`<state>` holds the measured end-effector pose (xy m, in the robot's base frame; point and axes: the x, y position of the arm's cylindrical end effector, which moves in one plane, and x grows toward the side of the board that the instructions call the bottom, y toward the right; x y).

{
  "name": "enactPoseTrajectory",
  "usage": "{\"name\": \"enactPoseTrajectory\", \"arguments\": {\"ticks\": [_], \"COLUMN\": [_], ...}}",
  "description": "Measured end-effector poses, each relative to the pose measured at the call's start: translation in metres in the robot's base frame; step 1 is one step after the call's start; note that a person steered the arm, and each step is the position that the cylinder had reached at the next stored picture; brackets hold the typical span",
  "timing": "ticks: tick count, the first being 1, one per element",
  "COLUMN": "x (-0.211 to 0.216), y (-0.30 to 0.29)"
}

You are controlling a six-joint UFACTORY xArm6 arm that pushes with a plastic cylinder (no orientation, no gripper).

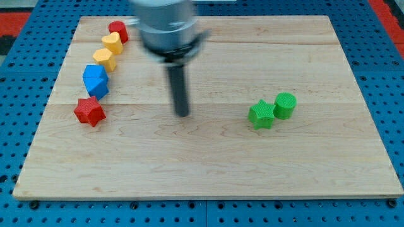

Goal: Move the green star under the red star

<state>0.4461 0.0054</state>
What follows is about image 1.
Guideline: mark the yellow heart block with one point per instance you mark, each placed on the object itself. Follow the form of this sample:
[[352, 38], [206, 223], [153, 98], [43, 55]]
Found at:
[[113, 43]]

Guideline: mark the wooden board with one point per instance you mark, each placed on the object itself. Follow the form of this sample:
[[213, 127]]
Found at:
[[328, 149]]

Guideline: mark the red cylinder block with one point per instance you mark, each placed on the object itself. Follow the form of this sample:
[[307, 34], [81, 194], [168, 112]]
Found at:
[[120, 28]]

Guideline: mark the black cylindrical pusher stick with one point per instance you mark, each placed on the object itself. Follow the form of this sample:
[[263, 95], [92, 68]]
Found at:
[[177, 81]]

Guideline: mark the green cylinder block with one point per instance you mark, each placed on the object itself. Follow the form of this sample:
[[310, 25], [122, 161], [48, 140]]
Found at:
[[284, 105]]

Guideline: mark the blue cube block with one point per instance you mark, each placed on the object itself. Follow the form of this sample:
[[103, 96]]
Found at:
[[95, 79]]

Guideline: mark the yellow pentagon block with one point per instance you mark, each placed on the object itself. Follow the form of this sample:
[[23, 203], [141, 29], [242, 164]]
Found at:
[[105, 58]]

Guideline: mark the red star block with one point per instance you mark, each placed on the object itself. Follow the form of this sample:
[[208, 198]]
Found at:
[[89, 111]]

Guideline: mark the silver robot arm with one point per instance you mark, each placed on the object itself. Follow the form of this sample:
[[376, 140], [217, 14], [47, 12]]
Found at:
[[168, 30]]

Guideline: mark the green star block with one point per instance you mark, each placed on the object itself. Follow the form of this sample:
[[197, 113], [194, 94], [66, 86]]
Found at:
[[261, 115]]

